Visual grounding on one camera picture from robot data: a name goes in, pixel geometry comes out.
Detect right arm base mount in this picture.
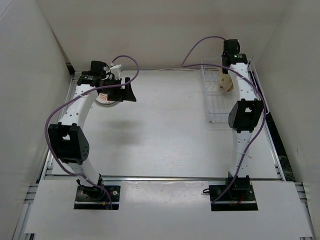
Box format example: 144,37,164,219
202,184,258,212

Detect beige plate front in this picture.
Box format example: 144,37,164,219
218,68,234,93

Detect white plate orange sunburst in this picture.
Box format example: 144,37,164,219
95,93,118,107

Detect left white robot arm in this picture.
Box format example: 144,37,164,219
46,60,137,200

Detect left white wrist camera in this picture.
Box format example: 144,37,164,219
110,64,124,79

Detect aluminium frame rail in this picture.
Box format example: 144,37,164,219
44,174,283,182

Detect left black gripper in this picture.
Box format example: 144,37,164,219
100,77,137,102

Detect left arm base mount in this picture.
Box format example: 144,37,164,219
74,185,121,210

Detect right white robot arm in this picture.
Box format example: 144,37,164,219
221,39,264,200

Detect white front cover board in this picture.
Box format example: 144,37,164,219
25,180,312,240

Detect white wire dish rack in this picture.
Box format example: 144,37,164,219
200,57,270,128

